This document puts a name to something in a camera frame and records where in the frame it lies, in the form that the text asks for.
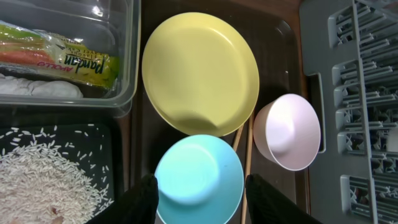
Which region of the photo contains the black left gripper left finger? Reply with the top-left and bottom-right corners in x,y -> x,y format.
86,174 -> 159,224

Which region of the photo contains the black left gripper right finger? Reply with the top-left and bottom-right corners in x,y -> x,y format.
245,174 -> 321,224

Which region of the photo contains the blue bowl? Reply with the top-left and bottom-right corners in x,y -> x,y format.
155,134 -> 244,224

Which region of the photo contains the pink bowl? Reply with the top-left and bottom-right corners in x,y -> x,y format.
253,94 -> 321,171

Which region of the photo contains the rice pile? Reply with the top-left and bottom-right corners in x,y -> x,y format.
0,123 -> 114,224

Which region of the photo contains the white napkin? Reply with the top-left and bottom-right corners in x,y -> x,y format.
1,74 -> 83,98

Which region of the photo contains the green snack wrapper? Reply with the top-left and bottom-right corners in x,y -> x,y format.
1,21 -> 119,90

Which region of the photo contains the black waste tray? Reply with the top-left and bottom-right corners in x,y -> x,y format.
0,107 -> 131,224

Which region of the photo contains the grey dishwasher rack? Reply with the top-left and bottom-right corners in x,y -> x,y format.
299,0 -> 397,223

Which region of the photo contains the wooden chopstick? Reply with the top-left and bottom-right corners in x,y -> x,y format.
241,113 -> 254,224
233,124 -> 244,152

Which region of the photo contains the yellow plate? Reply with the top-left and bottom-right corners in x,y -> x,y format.
141,12 -> 259,137

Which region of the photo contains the dark brown tray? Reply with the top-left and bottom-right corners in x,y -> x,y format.
129,0 -> 312,224

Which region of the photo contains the clear plastic bin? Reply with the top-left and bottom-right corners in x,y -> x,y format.
1,0 -> 141,117

